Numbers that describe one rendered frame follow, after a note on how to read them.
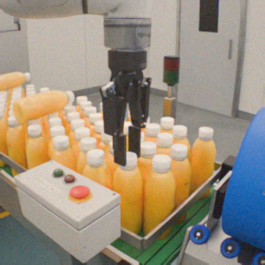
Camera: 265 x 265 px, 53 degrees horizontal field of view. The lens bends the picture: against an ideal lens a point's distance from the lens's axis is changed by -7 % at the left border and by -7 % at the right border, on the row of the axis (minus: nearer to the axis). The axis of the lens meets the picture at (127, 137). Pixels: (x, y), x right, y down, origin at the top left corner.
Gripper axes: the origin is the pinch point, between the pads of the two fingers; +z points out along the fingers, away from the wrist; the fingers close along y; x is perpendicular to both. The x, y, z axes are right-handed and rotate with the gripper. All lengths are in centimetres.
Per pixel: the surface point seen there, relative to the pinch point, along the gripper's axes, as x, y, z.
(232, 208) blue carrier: -24.9, -1.4, 3.8
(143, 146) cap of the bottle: 0.0, 5.9, 2.2
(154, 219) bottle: -7.8, 0.4, 16.2
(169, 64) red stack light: 19, 46, -10
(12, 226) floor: 129, 19, 113
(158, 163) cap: -6.9, 1.8, 2.4
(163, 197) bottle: -9.0, 1.2, 9.9
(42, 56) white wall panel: 375, 222, 28
